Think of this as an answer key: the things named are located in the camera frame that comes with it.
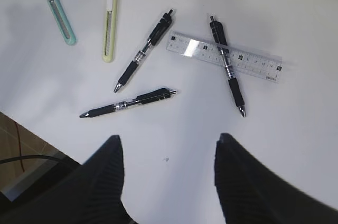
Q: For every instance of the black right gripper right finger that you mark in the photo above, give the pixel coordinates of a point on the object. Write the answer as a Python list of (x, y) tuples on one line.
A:
[(251, 193)]

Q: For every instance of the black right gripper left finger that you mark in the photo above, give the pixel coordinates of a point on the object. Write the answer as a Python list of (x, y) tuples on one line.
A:
[(90, 194)]

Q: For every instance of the teal utility knife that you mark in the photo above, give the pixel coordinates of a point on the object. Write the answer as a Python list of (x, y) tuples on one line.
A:
[(62, 21)]

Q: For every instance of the yellow utility knife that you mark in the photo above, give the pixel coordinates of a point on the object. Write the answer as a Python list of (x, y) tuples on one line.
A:
[(110, 30)]

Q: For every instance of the black gel pen front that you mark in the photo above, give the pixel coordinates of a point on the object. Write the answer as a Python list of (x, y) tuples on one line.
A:
[(150, 97)]

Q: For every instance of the clear plastic ruler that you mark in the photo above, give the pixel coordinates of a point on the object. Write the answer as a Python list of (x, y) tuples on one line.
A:
[(233, 59)]

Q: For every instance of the black gel pen on ruler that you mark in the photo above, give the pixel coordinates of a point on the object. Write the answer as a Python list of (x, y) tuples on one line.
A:
[(220, 38)]

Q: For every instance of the black gel pen middle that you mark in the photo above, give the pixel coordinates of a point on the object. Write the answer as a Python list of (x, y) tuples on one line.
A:
[(154, 37)]

